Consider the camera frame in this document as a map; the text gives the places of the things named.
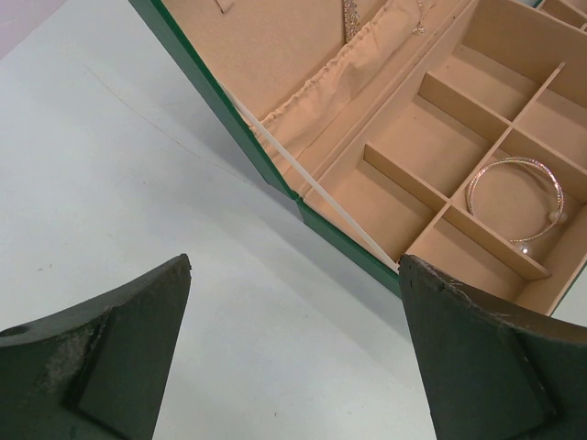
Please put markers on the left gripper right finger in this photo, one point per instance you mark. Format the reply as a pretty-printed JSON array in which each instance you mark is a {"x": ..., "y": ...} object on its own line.
[{"x": 492, "y": 369}]

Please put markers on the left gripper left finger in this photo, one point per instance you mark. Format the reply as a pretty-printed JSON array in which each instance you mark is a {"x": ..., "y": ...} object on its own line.
[{"x": 98, "y": 369}]

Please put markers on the green jewelry box beige lining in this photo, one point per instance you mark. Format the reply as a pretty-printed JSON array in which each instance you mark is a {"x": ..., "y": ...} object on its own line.
[{"x": 451, "y": 130}]

